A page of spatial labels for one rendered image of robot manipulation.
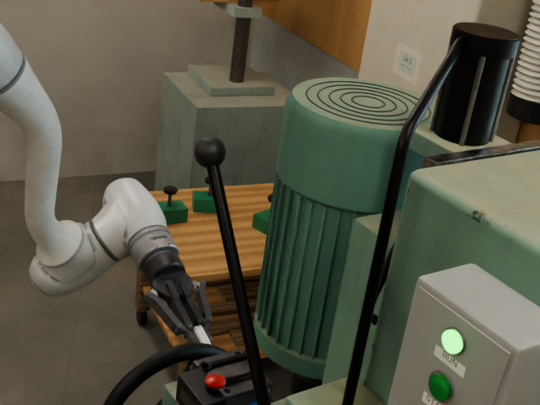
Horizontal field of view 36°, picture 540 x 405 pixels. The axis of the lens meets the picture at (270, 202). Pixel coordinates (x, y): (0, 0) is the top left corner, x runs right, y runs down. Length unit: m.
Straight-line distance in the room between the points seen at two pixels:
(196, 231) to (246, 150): 0.78
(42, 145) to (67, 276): 0.33
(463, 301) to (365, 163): 0.27
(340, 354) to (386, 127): 0.24
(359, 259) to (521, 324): 0.27
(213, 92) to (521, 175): 2.67
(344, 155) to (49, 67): 3.24
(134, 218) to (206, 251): 0.93
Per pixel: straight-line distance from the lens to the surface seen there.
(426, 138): 0.77
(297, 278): 0.90
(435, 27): 2.53
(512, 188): 0.70
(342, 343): 0.88
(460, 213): 0.66
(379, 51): 2.76
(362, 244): 0.82
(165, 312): 1.54
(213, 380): 1.21
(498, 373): 0.58
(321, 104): 0.86
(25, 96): 1.37
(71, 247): 1.64
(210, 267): 2.46
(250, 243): 2.61
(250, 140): 3.34
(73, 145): 4.16
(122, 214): 1.65
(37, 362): 2.93
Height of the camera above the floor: 1.77
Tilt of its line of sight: 25 degrees down
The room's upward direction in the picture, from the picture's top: 8 degrees clockwise
